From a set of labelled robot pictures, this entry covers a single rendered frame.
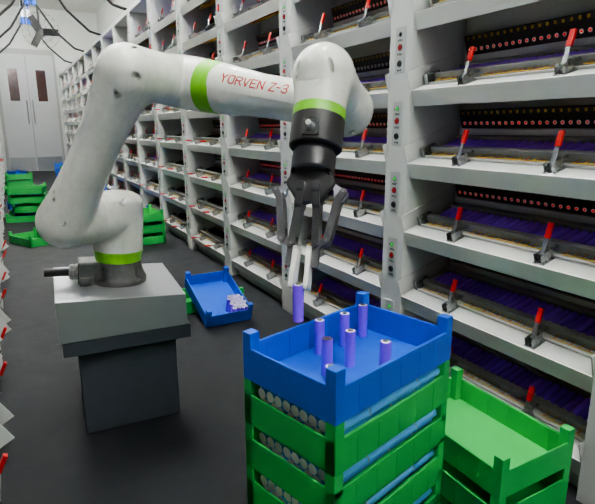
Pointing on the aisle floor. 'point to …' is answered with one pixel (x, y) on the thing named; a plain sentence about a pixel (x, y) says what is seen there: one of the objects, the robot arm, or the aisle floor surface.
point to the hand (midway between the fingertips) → (301, 267)
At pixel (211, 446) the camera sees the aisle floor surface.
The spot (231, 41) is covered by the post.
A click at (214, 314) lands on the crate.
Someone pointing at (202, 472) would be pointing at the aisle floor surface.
